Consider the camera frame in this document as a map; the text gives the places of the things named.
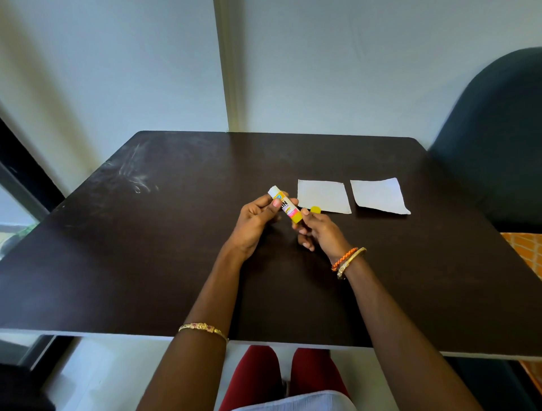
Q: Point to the person's right hand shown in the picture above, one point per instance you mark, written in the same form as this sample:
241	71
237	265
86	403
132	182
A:
328	237

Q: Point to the person's left hand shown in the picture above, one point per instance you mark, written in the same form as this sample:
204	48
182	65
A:
250	228

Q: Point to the person's left thumb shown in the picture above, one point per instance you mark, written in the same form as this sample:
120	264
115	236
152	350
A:
270	211

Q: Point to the person's right thumb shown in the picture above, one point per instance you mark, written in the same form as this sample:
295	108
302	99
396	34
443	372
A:
312	218

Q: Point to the white and yellow glue stick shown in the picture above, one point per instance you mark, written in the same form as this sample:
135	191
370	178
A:
290	209

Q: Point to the person's left forearm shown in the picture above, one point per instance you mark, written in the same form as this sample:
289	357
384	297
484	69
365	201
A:
203	321

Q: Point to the person's right forearm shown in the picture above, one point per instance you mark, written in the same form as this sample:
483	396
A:
393	330

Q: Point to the white square paper sheet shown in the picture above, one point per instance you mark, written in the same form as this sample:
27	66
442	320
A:
379	195
324	196

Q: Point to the orange beaded bangle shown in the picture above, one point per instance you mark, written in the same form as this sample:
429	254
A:
344	259

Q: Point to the gold bangle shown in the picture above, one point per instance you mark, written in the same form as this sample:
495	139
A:
350	263

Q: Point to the person's red trousers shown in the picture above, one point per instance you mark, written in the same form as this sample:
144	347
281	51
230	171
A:
254	377

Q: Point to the person's white top hem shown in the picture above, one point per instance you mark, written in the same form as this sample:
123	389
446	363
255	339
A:
305	402

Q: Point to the dark blue-grey chair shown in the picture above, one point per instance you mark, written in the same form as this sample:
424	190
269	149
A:
495	144

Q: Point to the orange patterned cloth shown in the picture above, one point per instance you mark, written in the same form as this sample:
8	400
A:
527	250

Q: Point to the black window frame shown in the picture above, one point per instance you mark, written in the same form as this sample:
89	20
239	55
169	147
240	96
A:
25	169

